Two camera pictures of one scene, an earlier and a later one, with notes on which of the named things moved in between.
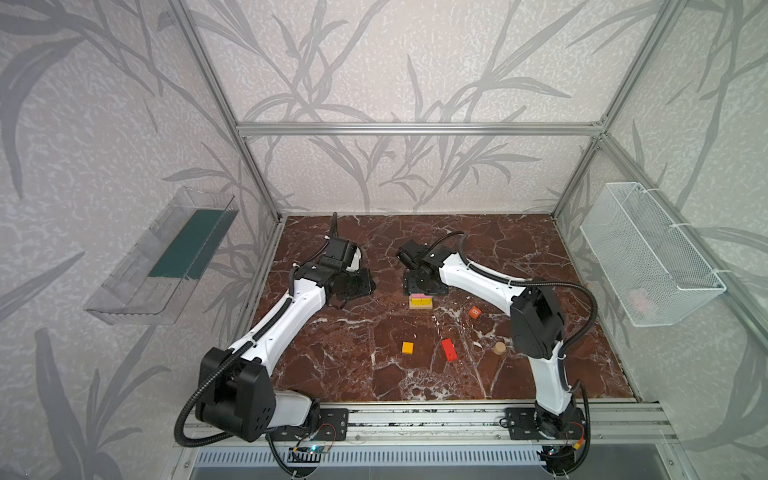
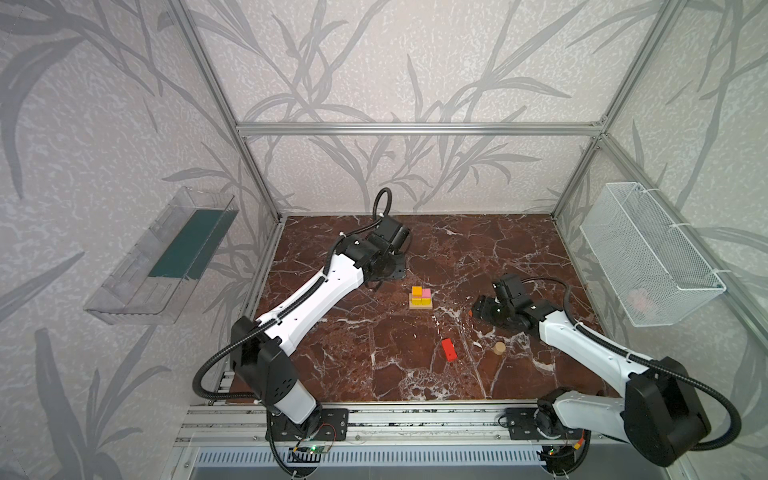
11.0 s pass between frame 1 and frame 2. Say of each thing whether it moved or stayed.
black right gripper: moved
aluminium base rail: stayed
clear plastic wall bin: stayed
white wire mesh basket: stayed
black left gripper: moved
